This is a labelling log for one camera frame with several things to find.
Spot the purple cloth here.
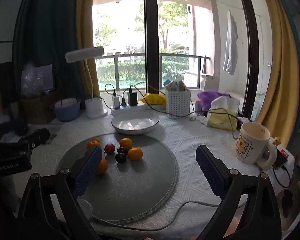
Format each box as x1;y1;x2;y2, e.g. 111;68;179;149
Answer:
197;91;231;112

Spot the yellow packet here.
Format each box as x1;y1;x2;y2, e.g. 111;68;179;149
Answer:
140;92;167;105

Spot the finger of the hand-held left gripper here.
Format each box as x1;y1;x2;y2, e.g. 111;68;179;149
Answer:
19;128;51;151

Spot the short black charger cable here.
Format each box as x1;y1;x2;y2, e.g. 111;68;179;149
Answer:
105;83;118;97

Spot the grey white cable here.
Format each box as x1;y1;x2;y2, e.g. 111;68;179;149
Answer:
77;199;243;232

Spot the white power strip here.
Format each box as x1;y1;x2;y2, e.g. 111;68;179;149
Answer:
110;104;132;116

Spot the yellow tissue pack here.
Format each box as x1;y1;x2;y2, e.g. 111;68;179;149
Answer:
206;96;240;130

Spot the yellow curtain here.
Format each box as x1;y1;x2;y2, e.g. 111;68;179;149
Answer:
250;0;300;140
76;0;100;100

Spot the white plate with dark rim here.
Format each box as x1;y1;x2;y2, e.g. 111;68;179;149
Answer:
111;110;160;135

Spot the blue plastic bowl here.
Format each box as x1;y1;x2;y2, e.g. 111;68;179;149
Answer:
50;98;82;122

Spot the white desk lamp base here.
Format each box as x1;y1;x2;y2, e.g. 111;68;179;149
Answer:
65;46;108;119

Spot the long black cable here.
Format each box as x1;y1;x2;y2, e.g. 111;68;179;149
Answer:
129;84;240;138

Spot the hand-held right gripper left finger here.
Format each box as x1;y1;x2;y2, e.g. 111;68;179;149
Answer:
15;145;103;240

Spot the black bag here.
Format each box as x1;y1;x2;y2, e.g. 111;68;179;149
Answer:
0;117;29;143

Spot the hanging white shirt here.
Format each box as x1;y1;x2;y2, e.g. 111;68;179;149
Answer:
222;10;238;75

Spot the red cherry tomato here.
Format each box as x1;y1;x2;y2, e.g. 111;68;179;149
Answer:
104;143;116;155

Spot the dark green curtain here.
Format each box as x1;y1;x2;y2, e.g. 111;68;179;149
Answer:
14;0;85;103

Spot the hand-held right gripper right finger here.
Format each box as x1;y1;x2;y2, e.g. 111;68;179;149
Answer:
195;144;282;240

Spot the black charger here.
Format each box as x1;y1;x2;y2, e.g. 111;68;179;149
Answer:
127;92;138;106

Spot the white mug with bear print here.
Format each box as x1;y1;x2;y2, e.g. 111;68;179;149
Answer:
234;122;278;170

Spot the white textured tablecloth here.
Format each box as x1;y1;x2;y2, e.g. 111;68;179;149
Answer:
12;105;295;240

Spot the balcony railing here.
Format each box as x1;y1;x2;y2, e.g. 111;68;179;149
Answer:
95;53;210;90

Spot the dark window pillar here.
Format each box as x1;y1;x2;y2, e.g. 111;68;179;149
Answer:
144;0;161;94

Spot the white adapter with red label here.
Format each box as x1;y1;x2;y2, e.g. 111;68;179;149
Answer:
272;142;295;171

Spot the brown woven basket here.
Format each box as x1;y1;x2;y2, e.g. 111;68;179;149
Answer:
19;89;62;124

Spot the grey round mat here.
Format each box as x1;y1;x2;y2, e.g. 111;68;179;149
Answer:
55;132;178;224

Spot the dark sliding door frame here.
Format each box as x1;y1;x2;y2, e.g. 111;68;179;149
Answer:
236;0;260;117

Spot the white perforated basket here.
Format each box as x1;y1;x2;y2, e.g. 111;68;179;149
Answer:
165;89;192;117

